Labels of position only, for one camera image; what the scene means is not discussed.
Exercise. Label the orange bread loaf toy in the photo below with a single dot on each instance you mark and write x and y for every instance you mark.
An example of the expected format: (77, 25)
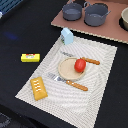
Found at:
(38, 88)

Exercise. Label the red tomato toy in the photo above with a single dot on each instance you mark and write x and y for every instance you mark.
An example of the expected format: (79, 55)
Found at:
(80, 65)

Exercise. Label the yellow butter box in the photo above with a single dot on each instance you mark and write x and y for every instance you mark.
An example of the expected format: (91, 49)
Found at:
(30, 57)

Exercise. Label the knife with wooden handle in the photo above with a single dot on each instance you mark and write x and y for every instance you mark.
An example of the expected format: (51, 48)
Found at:
(86, 59)

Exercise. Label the beige bowl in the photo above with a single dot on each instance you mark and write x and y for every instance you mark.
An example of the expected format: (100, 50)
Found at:
(124, 15)

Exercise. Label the white woven placemat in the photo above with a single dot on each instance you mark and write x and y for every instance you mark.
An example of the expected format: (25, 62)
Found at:
(67, 106)

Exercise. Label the fork with wooden handle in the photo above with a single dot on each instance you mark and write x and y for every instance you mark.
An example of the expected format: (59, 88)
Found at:
(69, 82)

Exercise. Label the small grey pot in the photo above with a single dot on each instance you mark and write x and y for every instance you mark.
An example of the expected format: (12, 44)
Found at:
(72, 11)

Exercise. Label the large grey pot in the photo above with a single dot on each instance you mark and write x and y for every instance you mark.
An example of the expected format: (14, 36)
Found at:
(95, 14)

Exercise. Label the light blue milk carton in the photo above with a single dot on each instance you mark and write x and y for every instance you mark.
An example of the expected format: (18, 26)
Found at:
(66, 36)

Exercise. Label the brown stove board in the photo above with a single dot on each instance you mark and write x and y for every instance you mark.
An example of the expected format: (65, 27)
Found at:
(109, 30)

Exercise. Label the round wooden plate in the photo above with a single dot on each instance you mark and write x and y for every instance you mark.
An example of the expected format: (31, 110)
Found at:
(67, 71)

